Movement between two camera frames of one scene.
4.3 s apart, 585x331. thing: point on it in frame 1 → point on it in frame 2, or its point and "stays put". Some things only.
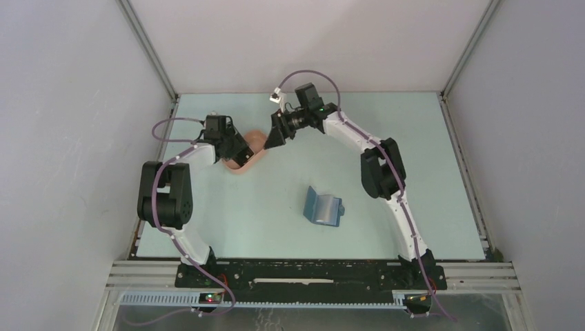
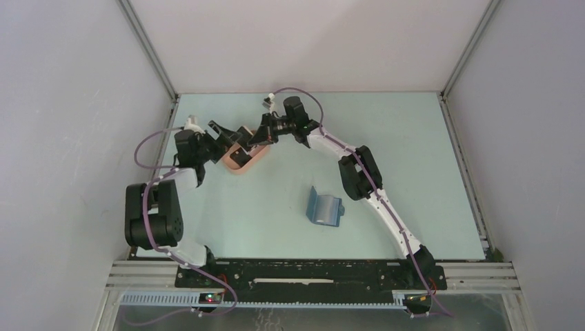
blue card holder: (323, 209) stays put
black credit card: (243, 157) stays put
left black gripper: (239, 143) → (220, 147)
